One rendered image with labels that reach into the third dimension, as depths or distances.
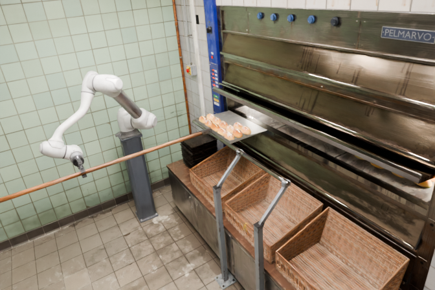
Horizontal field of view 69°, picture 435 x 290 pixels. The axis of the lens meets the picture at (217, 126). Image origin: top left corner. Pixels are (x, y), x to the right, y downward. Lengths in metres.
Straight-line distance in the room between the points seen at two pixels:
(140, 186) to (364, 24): 2.52
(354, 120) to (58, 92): 2.60
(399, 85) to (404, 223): 0.76
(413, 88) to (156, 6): 2.55
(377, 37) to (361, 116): 0.43
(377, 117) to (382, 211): 0.56
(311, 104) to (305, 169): 0.51
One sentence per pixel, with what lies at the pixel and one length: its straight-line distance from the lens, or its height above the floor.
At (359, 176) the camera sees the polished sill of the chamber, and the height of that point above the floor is 1.18.
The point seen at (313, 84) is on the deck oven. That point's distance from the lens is 2.09.
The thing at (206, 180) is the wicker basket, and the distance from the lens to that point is 3.04.
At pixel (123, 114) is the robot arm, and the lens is 3.06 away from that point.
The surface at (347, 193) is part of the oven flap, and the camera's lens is 2.20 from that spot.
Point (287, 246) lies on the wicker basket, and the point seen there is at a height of 0.72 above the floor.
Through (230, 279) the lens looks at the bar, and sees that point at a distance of 2.95.
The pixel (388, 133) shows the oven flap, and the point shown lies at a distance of 1.85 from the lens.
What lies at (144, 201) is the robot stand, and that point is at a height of 0.24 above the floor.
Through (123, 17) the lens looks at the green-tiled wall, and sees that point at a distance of 3.39.
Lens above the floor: 2.30
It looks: 25 degrees down
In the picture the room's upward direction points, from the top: 5 degrees counter-clockwise
